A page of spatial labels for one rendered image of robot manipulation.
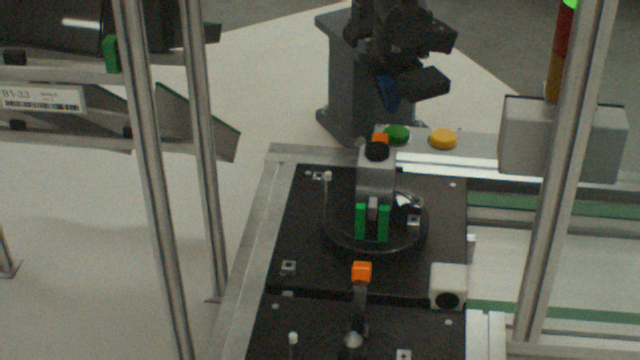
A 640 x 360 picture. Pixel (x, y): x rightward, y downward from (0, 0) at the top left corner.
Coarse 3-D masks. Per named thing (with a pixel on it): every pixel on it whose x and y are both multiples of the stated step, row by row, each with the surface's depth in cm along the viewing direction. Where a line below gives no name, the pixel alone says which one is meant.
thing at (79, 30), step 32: (0, 0) 76; (32, 0) 75; (64, 0) 74; (96, 0) 73; (160, 0) 83; (0, 32) 77; (32, 32) 76; (64, 32) 75; (96, 32) 74; (160, 32) 85
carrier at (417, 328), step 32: (256, 320) 94; (288, 320) 94; (320, 320) 94; (384, 320) 94; (416, 320) 94; (448, 320) 94; (256, 352) 90; (288, 352) 90; (320, 352) 88; (352, 352) 82; (384, 352) 88; (416, 352) 90; (448, 352) 90
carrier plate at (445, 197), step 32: (320, 192) 112; (416, 192) 112; (448, 192) 112; (288, 224) 107; (448, 224) 107; (288, 256) 102; (320, 256) 102; (416, 256) 102; (448, 256) 102; (288, 288) 98; (320, 288) 98; (384, 288) 98; (416, 288) 98
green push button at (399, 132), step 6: (390, 126) 124; (396, 126) 124; (402, 126) 124; (384, 132) 123; (390, 132) 123; (396, 132) 123; (402, 132) 123; (408, 132) 123; (390, 138) 122; (396, 138) 122; (402, 138) 122; (408, 138) 123
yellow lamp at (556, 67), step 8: (552, 48) 75; (552, 56) 75; (560, 56) 74; (552, 64) 75; (560, 64) 74; (552, 72) 75; (560, 72) 74; (552, 80) 75; (560, 80) 74; (552, 88) 76; (552, 96) 76
